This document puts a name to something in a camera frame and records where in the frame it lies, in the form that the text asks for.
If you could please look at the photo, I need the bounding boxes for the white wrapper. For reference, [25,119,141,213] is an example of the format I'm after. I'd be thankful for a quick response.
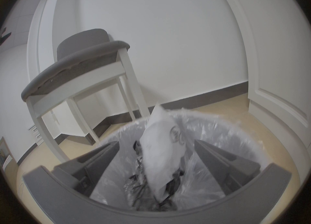
[139,104,189,200]

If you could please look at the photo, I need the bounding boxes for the grey and white chair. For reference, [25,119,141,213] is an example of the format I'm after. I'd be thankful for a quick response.
[21,29,151,164]

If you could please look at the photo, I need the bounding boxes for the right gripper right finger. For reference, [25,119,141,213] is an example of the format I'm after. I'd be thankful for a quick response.
[194,139,261,197]

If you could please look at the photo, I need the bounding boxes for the white chest of drawers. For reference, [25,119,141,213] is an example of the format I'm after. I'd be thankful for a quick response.
[28,124,45,147]

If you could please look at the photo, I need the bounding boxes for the white trash bin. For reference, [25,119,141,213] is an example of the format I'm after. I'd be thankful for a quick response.
[100,114,266,209]

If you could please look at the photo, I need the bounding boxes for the white wardrobe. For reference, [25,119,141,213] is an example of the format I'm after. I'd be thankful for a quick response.
[209,0,311,131]

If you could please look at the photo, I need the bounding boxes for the clear plastic bag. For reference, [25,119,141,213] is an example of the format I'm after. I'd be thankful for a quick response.
[89,108,268,212]

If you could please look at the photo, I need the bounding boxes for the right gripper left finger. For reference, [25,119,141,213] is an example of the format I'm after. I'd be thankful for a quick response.
[54,141,121,198]

